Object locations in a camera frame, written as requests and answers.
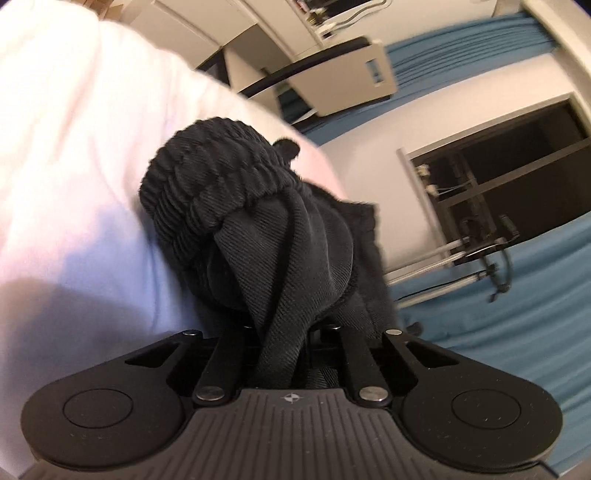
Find dark window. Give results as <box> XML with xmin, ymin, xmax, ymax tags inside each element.
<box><xmin>398</xmin><ymin>92</ymin><xmax>591</xmax><ymax>269</ymax></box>

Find black sweatpants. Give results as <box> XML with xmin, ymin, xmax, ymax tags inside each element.
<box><xmin>140</xmin><ymin>117</ymin><xmax>400</xmax><ymax>389</ymax></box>

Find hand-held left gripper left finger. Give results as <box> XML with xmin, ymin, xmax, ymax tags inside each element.
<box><xmin>121</xmin><ymin>325</ymin><xmax>260</xmax><ymax>408</ymax></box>

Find metal rod stand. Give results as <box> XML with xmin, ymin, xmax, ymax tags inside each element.
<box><xmin>382</xmin><ymin>216</ymin><xmax>523</xmax><ymax>303</ymax></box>

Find white duvet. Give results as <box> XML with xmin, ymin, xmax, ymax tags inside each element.
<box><xmin>0</xmin><ymin>0</ymin><xmax>346</xmax><ymax>480</ymax></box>

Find white cabinet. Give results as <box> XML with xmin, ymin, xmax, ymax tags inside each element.
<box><xmin>148</xmin><ymin>0</ymin><xmax>324</xmax><ymax>100</ymax></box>

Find beige chair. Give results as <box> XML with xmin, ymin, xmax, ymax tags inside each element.
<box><xmin>247</xmin><ymin>37</ymin><xmax>399</xmax><ymax>120</ymax></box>

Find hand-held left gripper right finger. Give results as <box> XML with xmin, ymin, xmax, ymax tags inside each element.
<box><xmin>322</xmin><ymin>322</ymin><xmax>461</xmax><ymax>409</ymax></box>

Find blue curtain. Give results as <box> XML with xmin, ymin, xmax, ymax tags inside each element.
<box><xmin>277</xmin><ymin>11</ymin><xmax>563</xmax><ymax>136</ymax></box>
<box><xmin>388</xmin><ymin>228</ymin><xmax>591</xmax><ymax>478</ymax></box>

